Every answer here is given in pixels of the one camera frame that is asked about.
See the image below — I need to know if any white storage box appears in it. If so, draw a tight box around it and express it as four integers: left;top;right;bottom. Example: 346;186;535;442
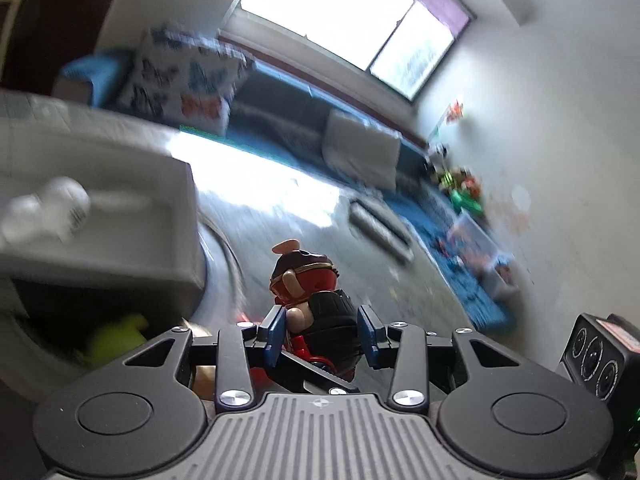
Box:
0;149;207;307

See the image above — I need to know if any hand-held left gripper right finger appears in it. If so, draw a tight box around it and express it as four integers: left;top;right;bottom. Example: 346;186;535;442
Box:
356;305;526;409

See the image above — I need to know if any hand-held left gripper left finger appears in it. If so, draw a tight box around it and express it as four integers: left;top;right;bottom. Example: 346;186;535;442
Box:
122;305;286;409

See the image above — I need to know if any dark wooden door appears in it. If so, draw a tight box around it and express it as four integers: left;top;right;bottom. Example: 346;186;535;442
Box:
0;0;132;97

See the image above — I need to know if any butterfly print pillow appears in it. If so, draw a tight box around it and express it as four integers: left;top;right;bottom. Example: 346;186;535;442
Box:
117;22;256;137

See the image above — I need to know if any purple window blind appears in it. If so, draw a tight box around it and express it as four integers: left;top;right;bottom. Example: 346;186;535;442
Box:
419;0;472;37

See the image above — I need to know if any blue grey sofa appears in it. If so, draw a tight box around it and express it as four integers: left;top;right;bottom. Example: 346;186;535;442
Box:
52;50;436;196

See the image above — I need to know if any pile of colourful toys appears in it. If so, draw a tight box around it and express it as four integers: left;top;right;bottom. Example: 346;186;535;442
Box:
429;160;487;213

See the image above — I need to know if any window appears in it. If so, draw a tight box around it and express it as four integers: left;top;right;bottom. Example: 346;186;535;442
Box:
220;0;473;102

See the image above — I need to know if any white pillow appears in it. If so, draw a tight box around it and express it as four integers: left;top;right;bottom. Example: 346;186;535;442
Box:
322;109;403;192

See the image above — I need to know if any red and black toy figure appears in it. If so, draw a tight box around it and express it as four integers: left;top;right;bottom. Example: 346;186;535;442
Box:
269;239;364;392

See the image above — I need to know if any clear plastic toy bin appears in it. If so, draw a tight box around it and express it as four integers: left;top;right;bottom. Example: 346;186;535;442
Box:
446;211;522;302

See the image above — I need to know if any white plastic bottle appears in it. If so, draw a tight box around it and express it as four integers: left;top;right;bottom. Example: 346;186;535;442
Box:
0;176;92;250

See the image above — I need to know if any blue floor mat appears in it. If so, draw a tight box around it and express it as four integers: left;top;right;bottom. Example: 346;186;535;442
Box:
382;177;513;333

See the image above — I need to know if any yellow-green toy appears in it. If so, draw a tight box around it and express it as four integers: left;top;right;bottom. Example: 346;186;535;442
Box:
84;312;152;367

